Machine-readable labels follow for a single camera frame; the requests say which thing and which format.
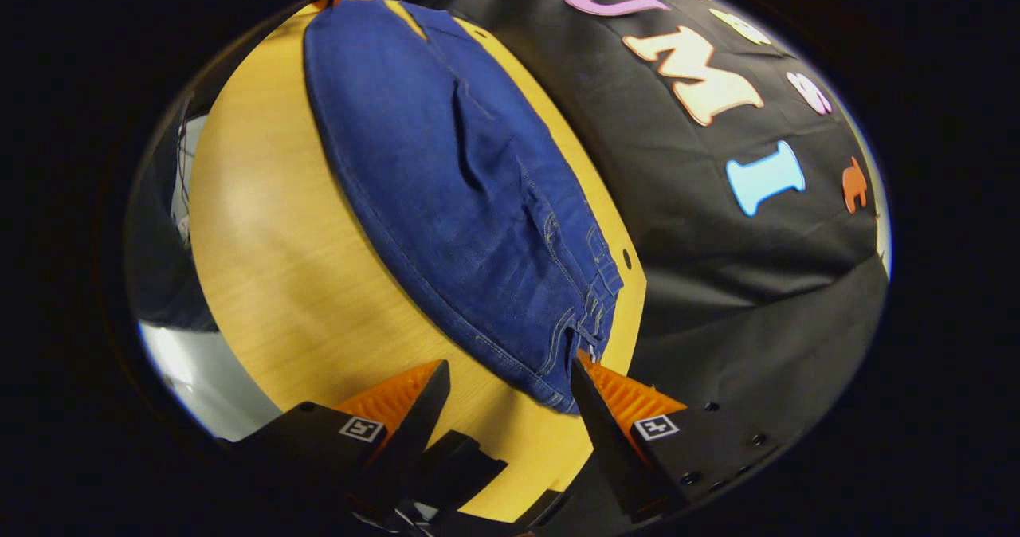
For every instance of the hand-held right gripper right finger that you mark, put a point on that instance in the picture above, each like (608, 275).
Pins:
(610, 441)

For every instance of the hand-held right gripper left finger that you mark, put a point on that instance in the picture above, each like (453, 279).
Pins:
(418, 433)

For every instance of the blue jeans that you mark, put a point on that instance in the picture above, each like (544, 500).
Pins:
(446, 186)

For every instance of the black backdrop cloth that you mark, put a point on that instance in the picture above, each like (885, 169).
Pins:
(677, 242)

